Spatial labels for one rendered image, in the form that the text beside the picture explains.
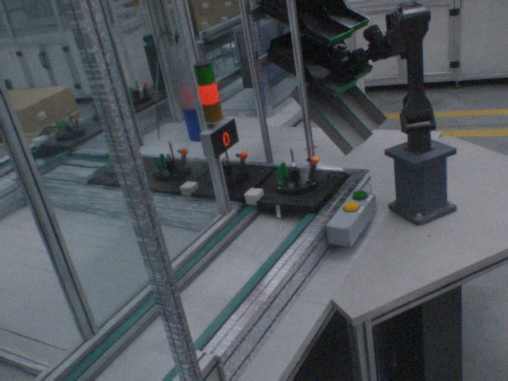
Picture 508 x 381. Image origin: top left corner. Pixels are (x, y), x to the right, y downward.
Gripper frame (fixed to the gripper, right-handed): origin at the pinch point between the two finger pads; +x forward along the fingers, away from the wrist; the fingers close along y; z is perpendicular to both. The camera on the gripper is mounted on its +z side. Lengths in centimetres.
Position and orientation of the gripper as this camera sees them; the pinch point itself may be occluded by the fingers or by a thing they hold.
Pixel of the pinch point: (359, 55)
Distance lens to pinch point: 199.6
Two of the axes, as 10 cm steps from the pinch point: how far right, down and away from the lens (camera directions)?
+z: -3.1, -9.2, -2.4
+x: -6.5, 0.2, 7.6
